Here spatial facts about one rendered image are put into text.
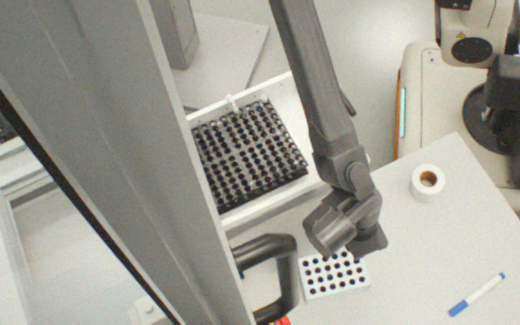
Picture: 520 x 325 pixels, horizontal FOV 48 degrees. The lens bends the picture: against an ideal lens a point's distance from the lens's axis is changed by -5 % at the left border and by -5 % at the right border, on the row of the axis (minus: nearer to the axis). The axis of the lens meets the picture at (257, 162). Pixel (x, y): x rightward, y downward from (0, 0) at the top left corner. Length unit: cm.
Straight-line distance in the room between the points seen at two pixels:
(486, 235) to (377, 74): 123
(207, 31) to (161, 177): 232
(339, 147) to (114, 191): 72
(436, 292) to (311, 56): 56
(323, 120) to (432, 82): 119
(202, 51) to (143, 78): 228
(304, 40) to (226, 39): 160
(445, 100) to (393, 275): 92
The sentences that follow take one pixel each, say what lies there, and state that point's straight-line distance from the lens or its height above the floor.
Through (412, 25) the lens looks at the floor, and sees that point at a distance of 257.
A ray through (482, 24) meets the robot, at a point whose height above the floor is 82.
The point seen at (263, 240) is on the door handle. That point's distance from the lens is 40.
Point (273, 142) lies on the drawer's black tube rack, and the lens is 117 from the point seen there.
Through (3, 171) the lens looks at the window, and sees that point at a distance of 20.
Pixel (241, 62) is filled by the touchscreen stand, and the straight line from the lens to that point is 239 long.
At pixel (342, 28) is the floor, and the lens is 253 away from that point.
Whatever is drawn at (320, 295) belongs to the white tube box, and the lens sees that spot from 116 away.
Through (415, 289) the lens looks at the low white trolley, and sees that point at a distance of 122.
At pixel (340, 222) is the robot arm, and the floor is 105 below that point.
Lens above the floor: 191
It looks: 61 degrees down
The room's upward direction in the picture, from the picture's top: 9 degrees counter-clockwise
